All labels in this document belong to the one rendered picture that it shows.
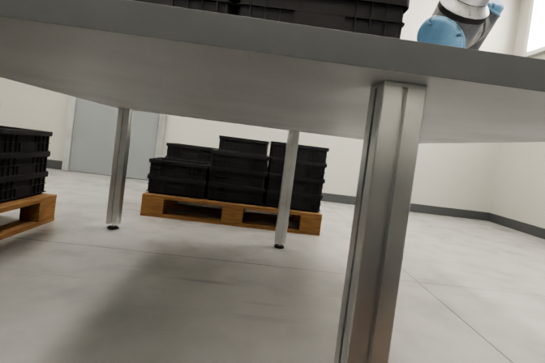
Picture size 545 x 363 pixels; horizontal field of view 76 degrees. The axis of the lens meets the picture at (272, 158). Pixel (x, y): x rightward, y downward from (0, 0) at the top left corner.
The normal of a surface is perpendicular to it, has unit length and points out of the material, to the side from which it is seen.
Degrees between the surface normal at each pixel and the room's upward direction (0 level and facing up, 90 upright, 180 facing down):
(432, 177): 90
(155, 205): 90
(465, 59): 90
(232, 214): 90
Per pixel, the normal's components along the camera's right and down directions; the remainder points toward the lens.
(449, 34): -0.72, 0.55
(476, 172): 0.04, 0.04
